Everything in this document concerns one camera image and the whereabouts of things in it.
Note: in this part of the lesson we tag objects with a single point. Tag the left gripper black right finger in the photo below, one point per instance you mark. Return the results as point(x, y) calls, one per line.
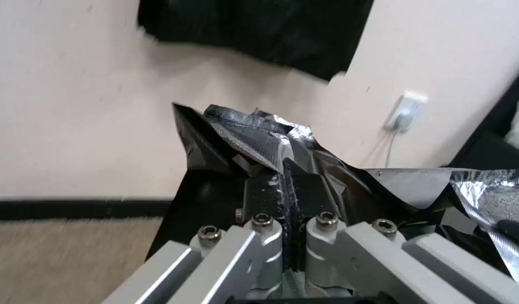
point(312, 196)

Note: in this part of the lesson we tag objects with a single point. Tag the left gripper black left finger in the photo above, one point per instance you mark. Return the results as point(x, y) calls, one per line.
point(265, 198)

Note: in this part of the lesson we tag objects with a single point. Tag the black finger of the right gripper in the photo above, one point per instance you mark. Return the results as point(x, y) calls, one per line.
point(514, 229)

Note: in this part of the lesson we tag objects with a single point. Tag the black plastic trash bag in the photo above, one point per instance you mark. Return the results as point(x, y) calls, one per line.
point(200, 196)

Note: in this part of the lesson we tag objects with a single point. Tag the black hanging fabric item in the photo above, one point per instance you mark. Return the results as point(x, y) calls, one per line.
point(259, 31)

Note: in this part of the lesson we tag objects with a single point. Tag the black baseboard strip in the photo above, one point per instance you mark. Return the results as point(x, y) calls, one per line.
point(73, 209)

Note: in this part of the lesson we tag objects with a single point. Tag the dark furniture frame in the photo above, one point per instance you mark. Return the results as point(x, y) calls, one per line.
point(479, 142)

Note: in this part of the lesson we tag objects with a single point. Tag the white wall socket with plug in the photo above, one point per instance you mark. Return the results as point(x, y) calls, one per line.
point(407, 109)

